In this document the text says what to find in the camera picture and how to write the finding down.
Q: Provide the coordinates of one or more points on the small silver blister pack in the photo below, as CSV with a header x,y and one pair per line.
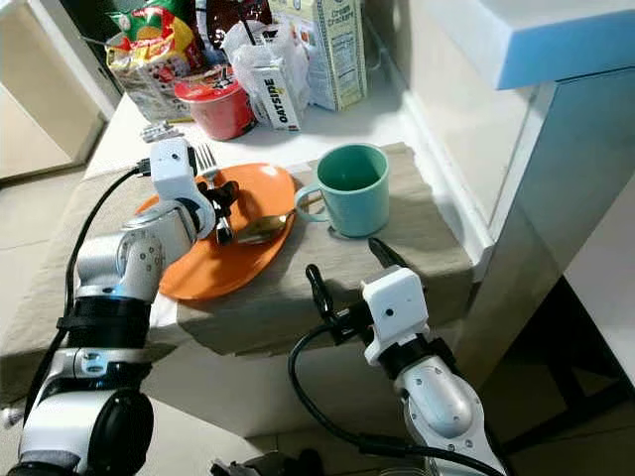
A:
x,y
162,131

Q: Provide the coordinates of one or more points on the teal green mug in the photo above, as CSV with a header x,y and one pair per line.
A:
x,y
357,213

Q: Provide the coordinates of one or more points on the orange flat plate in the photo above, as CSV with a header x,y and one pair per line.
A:
x,y
238,268

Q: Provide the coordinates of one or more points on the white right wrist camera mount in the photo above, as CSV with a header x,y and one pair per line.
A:
x,y
395,302

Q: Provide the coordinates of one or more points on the colourful snack bag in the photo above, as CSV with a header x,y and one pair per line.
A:
x,y
154,50

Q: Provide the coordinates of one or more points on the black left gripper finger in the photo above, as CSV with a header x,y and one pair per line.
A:
x,y
220,232
232,226

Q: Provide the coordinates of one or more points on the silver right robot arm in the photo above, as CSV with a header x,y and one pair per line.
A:
x,y
442,402

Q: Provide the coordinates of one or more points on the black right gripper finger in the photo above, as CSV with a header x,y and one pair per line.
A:
x,y
385,254
322,295

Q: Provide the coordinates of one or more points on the white plastic bag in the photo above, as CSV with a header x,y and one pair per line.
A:
x,y
243,59

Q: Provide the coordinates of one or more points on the silver metal fork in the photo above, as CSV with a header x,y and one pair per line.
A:
x,y
206,159

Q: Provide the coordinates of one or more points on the white counter with blue edge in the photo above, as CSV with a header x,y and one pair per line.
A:
x,y
536,35

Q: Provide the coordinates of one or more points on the red instant noodle cup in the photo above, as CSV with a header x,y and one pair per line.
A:
x,y
218,114

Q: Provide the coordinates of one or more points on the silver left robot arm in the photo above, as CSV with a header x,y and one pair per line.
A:
x,y
119,263

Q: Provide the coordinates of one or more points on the white Oatside drink carton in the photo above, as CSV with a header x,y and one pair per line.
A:
x,y
278,99

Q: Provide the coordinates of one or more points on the beige linen tablecloth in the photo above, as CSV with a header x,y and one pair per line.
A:
x,y
258,317

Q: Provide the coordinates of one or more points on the cream crackers box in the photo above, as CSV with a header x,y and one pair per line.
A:
x,y
337,59

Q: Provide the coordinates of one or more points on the dark robot foot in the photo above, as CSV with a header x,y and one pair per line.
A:
x,y
268,464

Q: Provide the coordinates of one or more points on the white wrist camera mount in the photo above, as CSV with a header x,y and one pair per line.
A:
x,y
171,174
395,302

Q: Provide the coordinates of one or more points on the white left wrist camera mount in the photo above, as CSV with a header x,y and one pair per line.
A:
x,y
171,174

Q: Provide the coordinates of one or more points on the gold metal spoon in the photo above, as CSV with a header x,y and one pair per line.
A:
x,y
258,231

